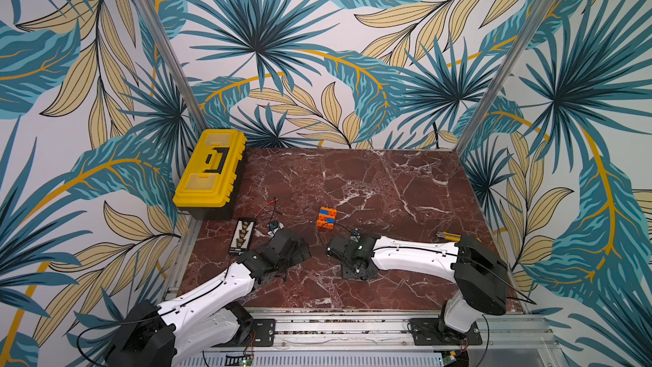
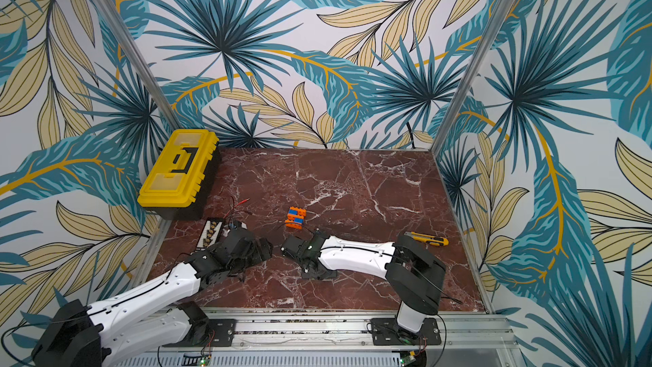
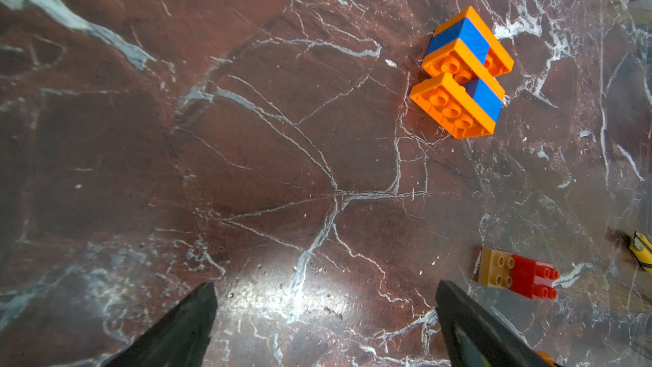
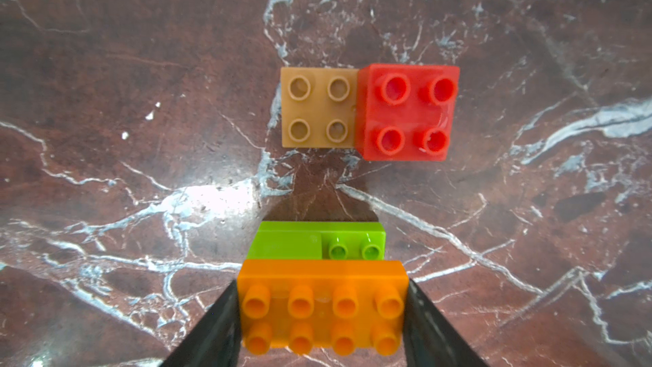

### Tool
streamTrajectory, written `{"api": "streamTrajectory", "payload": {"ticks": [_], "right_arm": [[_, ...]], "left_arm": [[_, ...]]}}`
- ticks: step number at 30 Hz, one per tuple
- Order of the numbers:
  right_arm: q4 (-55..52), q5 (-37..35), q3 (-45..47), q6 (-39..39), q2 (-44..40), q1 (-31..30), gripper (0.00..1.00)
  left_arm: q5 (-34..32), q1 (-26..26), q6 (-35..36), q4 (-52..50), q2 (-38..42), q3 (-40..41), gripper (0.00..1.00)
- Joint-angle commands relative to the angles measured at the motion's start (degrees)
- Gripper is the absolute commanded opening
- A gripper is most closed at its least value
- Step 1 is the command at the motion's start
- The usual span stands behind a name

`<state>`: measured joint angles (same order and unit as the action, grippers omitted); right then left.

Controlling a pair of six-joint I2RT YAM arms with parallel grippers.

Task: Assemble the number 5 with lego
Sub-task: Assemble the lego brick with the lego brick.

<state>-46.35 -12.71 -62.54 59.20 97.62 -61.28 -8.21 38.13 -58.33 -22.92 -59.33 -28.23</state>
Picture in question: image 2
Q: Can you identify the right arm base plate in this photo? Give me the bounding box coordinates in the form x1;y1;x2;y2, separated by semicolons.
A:
367;318;443;346

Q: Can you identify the right aluminium corner post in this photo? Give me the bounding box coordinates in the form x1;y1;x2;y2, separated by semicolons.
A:
431;0;515;159

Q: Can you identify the blue square lego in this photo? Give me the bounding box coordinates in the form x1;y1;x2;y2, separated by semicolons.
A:
287;212;305;224

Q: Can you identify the aluminium corner post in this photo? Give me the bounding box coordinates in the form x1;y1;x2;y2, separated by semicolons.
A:
92;0;181;131
431;0;515;159

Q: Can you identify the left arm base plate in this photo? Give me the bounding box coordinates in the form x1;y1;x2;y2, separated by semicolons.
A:
165;319;237;348

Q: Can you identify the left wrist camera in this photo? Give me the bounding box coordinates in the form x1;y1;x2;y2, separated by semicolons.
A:
226;220;247;231

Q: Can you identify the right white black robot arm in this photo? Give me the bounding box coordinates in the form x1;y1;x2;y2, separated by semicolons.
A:
280;232;447;335

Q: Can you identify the yellow utility knife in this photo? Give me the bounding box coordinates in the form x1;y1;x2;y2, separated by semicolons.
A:
408;232;449;246

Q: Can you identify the left aluminium corner post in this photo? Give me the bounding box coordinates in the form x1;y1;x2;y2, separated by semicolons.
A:
92;0;181;131

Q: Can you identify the orange lego brick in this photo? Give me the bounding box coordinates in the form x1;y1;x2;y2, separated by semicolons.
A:
289;207;307;217
285;219;303;229

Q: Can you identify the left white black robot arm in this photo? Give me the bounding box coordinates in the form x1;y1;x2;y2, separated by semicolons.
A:
32;228;273;366

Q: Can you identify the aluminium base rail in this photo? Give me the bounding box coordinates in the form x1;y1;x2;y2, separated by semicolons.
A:
75;308;526;367

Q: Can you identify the yellow black toolbox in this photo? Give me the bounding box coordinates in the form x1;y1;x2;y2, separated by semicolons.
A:
138;129;222;221

